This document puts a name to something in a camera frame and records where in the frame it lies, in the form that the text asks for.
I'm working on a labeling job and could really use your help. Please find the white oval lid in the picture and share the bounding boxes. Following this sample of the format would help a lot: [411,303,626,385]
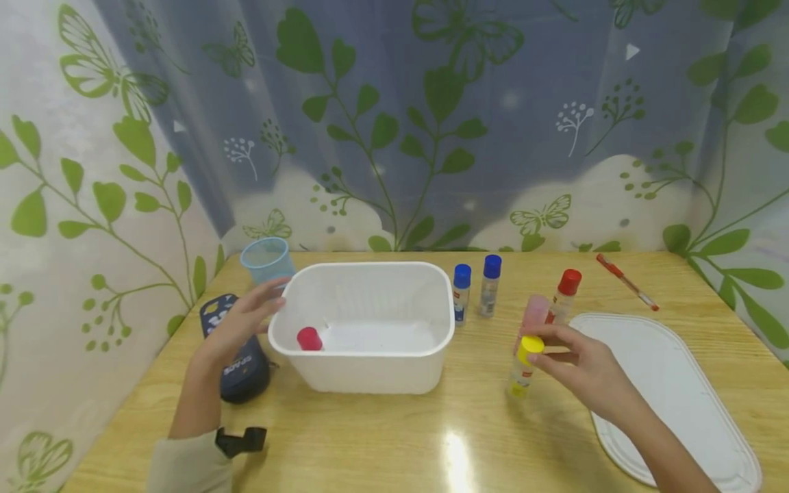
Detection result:
[566,312,764,493]

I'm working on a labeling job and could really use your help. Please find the dark blue pencil case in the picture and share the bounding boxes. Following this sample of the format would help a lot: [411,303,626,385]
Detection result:
[198,294,273,405]

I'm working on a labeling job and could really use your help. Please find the blue capped glue stick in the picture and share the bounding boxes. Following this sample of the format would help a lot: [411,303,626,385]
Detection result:
[479,253,503,318]
[452,264,473,328]

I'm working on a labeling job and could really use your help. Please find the person's left forearm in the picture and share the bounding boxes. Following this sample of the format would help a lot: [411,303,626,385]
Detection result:
[145,355,236,493]

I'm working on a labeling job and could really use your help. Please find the white plastic basin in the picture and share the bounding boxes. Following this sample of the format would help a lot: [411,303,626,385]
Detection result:
[268,261,456,396]

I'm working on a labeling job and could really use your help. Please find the red pen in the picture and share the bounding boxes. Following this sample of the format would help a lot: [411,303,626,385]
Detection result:
[595,253,661,313]

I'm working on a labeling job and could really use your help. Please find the yellow capped glue stick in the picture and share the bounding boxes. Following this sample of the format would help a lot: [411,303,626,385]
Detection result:
[505,334,547,400]

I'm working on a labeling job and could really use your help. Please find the person's left hand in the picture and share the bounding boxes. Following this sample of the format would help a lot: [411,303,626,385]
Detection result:
[197,277,291,375]

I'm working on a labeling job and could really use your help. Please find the pink glue stick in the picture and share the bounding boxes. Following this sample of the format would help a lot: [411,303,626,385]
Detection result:
[514,294,551,354]

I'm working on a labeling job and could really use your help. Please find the person's right hand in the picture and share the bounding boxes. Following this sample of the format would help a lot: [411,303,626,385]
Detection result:
[520,323,637,420]

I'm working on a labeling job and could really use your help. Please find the person's right forearm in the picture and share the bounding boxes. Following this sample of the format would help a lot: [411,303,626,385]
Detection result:
[607,392,723,493]

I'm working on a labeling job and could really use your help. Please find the clear blue plastic cup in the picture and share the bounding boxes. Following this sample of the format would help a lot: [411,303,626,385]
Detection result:
[240,237,297,289]

